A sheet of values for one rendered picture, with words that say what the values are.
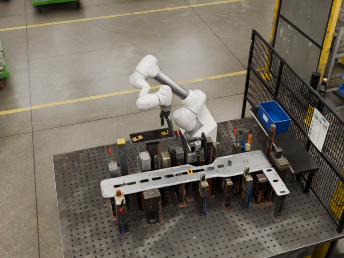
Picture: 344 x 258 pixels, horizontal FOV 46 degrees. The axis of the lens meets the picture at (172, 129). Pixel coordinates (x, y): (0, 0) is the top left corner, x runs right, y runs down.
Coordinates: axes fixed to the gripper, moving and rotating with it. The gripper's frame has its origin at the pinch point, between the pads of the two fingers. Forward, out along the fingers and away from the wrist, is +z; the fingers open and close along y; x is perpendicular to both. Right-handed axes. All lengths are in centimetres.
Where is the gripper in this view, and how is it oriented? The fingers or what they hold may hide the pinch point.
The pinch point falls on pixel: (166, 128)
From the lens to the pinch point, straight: 333.5
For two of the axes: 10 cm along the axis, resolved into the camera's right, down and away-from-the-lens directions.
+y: 4.7, 5.5, -6.9
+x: 8.8, -3.0, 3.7
